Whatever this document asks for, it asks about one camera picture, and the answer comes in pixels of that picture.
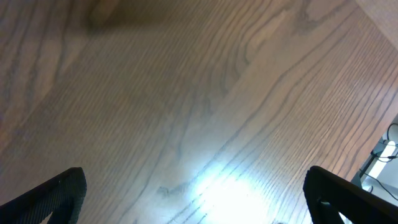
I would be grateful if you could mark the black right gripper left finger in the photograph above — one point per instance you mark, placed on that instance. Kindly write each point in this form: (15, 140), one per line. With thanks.
(59, 199)

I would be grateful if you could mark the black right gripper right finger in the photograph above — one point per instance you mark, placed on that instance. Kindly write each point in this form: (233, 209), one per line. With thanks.
(328, 197)

